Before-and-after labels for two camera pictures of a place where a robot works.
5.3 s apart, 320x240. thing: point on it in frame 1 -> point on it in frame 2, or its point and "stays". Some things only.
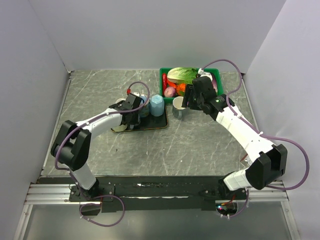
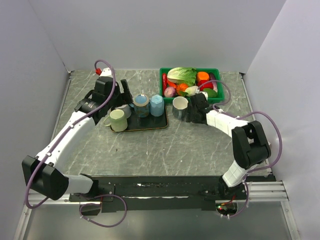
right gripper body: [196, 102] -> [191, 116]
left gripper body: [134, 119] -> [117, 99]
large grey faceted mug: [178, 110] stays
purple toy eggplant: [214, 82] stays
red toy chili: [164, 81] stays
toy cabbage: [182, 75] stays
